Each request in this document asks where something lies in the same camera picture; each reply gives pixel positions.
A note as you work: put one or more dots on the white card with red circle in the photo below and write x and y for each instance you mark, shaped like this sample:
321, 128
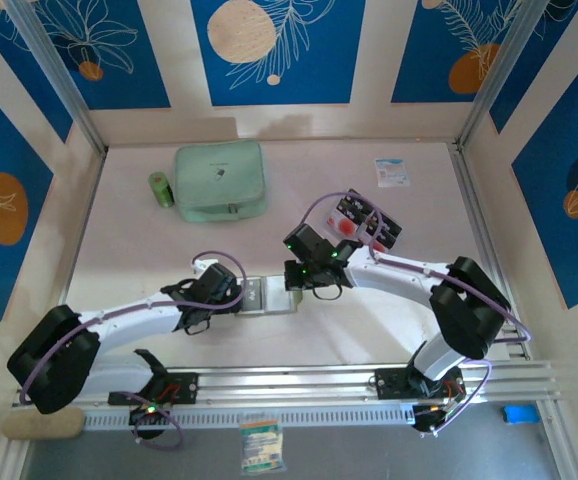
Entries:
376, 245
341, 225

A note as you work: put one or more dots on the green white sachet packet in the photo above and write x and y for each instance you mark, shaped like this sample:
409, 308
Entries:
261, 447

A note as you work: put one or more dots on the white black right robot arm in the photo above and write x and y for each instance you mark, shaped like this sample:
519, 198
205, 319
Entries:
394, 277

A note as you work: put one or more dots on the blue plastic object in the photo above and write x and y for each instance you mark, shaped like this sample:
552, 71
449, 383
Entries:
520, 415

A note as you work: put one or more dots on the mint green zip pouch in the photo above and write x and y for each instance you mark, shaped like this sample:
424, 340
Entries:
219, 175

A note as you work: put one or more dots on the grey credit card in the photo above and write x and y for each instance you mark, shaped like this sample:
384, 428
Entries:
254, 295

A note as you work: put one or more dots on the white blue surgical mask packet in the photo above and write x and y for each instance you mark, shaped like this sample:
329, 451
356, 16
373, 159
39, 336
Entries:
392, 172

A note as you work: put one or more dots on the green card holder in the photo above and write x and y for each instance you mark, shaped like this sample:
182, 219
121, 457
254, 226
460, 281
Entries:
281, 300

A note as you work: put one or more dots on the green cylindrical can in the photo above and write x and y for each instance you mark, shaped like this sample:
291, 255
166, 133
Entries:
161, 190

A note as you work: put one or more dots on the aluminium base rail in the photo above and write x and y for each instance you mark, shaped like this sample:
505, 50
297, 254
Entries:
279, 382

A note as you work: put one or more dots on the aluminium frame post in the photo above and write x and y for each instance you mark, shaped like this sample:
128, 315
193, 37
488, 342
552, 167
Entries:
54, 65
503, 65

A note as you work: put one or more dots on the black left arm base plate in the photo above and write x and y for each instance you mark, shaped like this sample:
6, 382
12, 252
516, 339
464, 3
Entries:
184, 385

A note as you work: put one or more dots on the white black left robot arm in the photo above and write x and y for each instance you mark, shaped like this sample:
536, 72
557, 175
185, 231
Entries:
129, 320

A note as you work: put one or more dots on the beige foam block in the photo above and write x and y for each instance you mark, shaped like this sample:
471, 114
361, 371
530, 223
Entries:
44, 426

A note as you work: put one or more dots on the aluminium table side rail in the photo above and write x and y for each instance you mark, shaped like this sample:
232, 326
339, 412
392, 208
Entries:
487, 250

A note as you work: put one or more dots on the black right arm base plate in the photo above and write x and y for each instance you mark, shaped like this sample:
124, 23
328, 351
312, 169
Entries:
389, 382

